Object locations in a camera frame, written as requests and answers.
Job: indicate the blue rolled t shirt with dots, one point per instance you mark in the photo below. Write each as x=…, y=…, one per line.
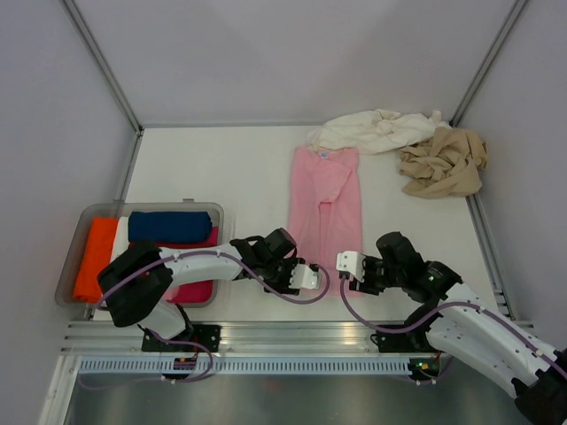
x=169, y=227

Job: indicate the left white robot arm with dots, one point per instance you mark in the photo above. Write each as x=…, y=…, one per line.
x=135, y=284

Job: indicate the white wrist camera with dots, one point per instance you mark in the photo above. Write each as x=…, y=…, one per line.
x=305, y=277
x=351, y=263

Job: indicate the cream white t shirt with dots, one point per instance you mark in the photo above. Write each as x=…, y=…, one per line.
x=373, y=132

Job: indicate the white rolled t shirt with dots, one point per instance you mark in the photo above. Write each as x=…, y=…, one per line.
x=120, y=242

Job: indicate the left aluminium frame post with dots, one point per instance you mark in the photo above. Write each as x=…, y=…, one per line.
x=83, y=30

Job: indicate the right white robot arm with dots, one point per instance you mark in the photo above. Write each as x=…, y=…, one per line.
x=452, y=319

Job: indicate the magenta rolled t shirt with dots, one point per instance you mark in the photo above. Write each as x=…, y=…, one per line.
x=197, y=292

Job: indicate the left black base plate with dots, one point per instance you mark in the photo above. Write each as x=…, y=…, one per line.
x=206, y=334

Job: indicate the right aluminium frame post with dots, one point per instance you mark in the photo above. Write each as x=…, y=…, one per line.
x=507, y=27

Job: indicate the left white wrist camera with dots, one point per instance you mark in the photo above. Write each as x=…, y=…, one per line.
x=305, y=277

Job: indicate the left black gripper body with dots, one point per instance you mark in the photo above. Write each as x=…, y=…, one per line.
x=278, y=274

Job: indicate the beige tan t shirt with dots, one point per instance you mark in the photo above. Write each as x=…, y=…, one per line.
x=447, y=164

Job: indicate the pink t shirt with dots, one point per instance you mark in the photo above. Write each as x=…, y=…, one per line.
x=325, y=216

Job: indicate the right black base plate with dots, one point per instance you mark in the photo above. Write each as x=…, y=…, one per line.
x=394, y=343

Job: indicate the aluminium frame post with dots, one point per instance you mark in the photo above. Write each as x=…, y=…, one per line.
x=507, y=27
x=83, y=30

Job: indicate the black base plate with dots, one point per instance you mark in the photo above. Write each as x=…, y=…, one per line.
x=394, y=343
x=206, y=334

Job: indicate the dark red rolled t shirt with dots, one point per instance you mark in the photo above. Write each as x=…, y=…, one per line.
x=186, y=245

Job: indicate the grey plastic bin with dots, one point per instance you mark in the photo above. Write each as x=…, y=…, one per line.
x=115, y=210

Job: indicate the white slotted cable duct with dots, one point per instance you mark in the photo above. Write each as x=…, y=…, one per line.
x=246, y=366

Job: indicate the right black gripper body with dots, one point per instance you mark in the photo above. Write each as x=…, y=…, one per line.
x=376, y=276

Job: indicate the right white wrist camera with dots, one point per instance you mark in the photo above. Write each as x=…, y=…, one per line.
x=351, y=263

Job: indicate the orange rolled t shirt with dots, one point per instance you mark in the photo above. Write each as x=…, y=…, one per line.
x=96, y=257

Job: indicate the aluminium rail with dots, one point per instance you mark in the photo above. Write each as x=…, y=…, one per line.
x=253, y=339

